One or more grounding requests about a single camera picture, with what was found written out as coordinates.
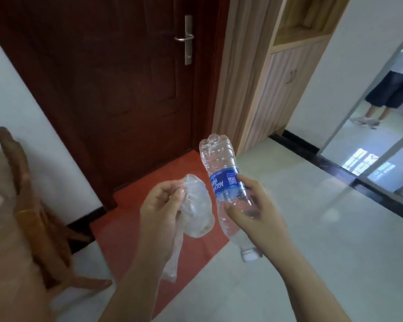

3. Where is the person's right hand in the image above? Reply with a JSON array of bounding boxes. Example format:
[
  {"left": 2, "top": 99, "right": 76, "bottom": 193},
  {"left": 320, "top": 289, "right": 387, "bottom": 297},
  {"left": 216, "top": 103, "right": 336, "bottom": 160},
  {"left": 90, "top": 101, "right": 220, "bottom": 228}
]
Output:
[{"left": 226, "top": 174, "right": 288, "bottom": 255}]

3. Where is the person's left hand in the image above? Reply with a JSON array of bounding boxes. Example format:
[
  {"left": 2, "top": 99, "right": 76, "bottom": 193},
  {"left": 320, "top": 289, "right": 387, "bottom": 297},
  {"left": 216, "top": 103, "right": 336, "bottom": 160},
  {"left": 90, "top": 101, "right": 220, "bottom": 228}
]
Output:
[{"left": 140, "top": 180, "right": 188, "bottom": 261}]

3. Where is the clear plastic water bottle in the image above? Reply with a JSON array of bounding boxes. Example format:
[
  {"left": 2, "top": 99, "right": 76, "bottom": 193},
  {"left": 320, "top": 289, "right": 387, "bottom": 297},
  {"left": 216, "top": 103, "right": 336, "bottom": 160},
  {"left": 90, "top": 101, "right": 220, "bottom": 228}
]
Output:
[{"left": 199, "top": 133, "right": 263, "bottom": 263}]

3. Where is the clear plastic bag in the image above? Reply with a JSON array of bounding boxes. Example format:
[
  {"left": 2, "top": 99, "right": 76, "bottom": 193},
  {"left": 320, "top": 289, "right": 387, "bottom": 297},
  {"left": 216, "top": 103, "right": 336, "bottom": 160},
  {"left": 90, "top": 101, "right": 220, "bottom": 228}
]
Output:
[{"left": 161, "top": 174, "right": 216, "bottom": 283}]

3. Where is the person's right forearm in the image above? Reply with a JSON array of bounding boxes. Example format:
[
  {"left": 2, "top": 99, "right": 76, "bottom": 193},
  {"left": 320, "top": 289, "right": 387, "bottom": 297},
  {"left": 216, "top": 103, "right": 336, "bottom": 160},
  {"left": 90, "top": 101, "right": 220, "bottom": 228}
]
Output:
[{"left": 255, "top": 228, "right": 353, "bottom": 322}]

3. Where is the person's left forearm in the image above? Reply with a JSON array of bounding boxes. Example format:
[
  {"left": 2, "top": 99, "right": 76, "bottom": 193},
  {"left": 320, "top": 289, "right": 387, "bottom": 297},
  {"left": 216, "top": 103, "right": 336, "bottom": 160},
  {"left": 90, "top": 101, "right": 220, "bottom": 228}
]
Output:
[{"left": 96, "top": 228, "right": 180, "bottom": 322}]

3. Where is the red door mat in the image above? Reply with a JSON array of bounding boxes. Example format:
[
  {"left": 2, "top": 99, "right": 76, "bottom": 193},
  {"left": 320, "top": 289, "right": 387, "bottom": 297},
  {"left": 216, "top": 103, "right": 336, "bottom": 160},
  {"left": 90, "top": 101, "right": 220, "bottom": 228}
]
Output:
[{"left": 89, "top": 149, "right": 230, "bottom": 319}]

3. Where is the dark red wooden door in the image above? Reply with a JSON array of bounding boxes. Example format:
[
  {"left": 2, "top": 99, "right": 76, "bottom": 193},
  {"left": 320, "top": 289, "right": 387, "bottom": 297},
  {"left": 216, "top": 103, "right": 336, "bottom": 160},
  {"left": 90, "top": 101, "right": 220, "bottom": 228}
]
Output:
[{"left": 0, "top": 0, "right": 230, "bottom": 212}]

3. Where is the light wooden cabinet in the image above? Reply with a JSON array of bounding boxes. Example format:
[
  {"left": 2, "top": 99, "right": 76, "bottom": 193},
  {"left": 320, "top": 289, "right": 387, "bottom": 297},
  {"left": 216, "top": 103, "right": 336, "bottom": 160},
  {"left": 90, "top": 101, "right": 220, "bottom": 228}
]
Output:
[{"left": 211, "top": 0, "right": 352, "bottom": 156}]

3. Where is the brown wooden chair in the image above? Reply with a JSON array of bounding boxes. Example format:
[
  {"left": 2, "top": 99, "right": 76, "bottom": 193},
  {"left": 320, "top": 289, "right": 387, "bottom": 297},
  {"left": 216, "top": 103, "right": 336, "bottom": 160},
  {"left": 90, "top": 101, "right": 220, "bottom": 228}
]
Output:
[{"left": 0, "top": 127, "right": 113, "bottom": 322}]

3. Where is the glass sliding door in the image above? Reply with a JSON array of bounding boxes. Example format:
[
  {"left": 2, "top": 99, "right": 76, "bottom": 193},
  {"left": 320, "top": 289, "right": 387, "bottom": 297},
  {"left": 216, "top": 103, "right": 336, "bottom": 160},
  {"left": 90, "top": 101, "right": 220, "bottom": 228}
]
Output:
[{"left": 317, "top": 25, "right": 403, "bottom": 195}]

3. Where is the silver door handle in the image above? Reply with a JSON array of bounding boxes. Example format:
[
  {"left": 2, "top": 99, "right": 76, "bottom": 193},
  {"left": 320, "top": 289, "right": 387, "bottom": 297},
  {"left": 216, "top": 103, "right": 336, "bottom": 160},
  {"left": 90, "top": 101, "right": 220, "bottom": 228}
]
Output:
[{"left": 174, "top": 15, "right": 195, "bottom": 66}]

